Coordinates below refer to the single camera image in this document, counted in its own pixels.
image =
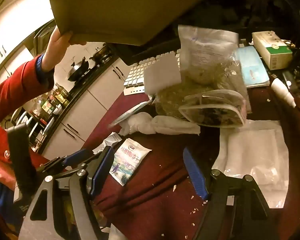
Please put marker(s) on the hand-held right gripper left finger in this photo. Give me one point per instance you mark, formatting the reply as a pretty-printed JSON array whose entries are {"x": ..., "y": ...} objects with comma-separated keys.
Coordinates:
[{"x": 101, "y": 172}]

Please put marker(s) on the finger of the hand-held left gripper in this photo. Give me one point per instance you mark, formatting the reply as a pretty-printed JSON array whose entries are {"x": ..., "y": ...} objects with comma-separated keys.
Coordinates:
[{"x": 73, "y": 157}]

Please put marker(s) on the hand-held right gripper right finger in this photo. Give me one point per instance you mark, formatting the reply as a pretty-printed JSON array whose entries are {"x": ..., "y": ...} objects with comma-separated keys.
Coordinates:
[{"x": 195, "y": 177}]

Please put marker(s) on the scenic print snack packet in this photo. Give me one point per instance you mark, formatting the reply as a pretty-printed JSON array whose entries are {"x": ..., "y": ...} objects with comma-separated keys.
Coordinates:
[{"x": 128, "y": 161}]

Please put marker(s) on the torn white printed packet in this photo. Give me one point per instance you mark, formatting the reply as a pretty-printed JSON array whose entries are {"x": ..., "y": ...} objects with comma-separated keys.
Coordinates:
[{"x": 107, "y": 142}]

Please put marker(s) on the large clear plastic bag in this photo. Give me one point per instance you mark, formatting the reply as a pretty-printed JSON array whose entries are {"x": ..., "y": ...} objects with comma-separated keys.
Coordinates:
[{"x": 252, "y": 152}]

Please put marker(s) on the green white packet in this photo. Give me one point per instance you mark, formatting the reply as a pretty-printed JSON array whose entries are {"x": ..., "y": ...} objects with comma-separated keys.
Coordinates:
[{"x": 130, "y": 112}]

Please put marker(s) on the clear cartoon pouch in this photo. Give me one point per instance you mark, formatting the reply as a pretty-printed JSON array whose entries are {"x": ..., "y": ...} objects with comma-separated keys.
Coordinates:
[{"x": 215, "y": 112}]

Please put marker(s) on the white cloth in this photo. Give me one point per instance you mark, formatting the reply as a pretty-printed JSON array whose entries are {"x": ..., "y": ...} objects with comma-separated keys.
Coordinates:
[{"x": 150, "y": 125}]

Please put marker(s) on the cardboard box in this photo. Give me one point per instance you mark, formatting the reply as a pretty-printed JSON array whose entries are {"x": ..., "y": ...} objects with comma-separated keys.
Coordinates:
[{"x": 130, "y": 7}]

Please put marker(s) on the person's left forearm red sleeve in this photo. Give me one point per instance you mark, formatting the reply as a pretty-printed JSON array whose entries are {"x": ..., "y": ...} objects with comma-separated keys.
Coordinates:
[{"x": 20, "y": 85}]

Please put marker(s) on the person's left hand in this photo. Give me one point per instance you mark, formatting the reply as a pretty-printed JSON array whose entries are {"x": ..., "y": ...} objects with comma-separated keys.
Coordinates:
[{"x": 55, "y": 48}]

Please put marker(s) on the dish rack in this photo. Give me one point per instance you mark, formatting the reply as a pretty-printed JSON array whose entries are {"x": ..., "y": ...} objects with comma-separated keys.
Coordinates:
[{"x": 27, "y": 127}]

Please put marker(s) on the group of seasoning jars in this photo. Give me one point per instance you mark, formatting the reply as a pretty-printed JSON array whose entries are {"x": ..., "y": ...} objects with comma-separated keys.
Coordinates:
[{"x": 53, "y": 102}]

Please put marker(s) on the black kitchen countertop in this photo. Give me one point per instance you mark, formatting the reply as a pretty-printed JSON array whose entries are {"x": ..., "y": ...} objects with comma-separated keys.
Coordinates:
[{"x": 72, "y": 96}]

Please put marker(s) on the white kitchen cabinets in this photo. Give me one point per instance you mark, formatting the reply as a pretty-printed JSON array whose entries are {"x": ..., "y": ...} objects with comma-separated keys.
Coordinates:
[{"x": 90, "y": 97}]

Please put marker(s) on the black wok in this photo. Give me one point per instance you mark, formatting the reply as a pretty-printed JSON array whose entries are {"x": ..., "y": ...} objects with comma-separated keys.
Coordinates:
[{"x": 78, "y": 68}]

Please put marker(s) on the white keyboard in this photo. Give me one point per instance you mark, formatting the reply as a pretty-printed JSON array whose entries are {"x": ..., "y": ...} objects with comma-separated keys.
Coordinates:
[{"x": 137, "y": 76}]

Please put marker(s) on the steel pot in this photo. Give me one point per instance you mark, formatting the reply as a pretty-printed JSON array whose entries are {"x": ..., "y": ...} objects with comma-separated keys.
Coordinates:
[{"x": 101, "y": 53}]

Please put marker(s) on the white paper sheet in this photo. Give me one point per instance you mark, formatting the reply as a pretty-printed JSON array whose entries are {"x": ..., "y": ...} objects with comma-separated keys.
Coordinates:
[{"x": 162, "y": 73}]

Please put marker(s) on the clear bag of dried herbs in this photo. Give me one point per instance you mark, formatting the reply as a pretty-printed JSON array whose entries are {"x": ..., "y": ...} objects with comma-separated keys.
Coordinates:
[{"x": 205, "y": 62}]

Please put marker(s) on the black monitor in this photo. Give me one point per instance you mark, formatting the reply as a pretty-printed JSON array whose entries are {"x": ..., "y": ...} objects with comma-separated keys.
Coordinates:
[{"x": 130, "y": 55}]

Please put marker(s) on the white nozzle bottle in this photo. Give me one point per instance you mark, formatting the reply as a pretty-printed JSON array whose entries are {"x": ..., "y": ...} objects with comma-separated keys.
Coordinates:
[{"x": 282, "y": 91}]

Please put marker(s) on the light blue book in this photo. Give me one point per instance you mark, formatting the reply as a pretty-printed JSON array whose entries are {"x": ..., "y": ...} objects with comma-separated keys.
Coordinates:
[{"x": 252, "y": 67}]

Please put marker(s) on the green white carton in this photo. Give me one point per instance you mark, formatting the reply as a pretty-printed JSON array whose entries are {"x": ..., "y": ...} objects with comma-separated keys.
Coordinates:
[{"x": 271, "y": 48}]

